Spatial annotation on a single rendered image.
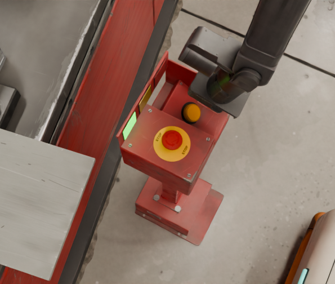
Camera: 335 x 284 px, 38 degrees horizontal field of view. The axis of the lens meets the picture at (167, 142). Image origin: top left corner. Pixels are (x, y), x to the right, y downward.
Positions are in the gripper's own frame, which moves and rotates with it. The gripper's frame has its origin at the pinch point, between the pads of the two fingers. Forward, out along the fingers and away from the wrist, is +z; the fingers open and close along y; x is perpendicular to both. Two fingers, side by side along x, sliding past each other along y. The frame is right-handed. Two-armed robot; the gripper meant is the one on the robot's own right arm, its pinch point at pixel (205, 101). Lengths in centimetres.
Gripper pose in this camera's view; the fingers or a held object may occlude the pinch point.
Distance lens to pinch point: 96.2
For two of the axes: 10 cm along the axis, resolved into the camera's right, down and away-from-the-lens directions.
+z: -2.4, 1.8, 9.5
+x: -4.6, 8.5, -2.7
